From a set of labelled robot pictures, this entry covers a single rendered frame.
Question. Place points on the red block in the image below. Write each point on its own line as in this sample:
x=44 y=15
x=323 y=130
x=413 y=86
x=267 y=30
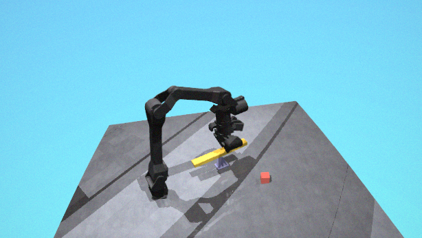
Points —
x=264 y=177

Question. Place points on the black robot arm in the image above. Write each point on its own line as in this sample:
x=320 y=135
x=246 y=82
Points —
x=156 y=115

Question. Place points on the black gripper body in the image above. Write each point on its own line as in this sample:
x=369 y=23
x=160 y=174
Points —
x=223 y=129

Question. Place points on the yellow bar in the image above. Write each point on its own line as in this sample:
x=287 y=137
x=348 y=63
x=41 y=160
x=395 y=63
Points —
x=214 y=155

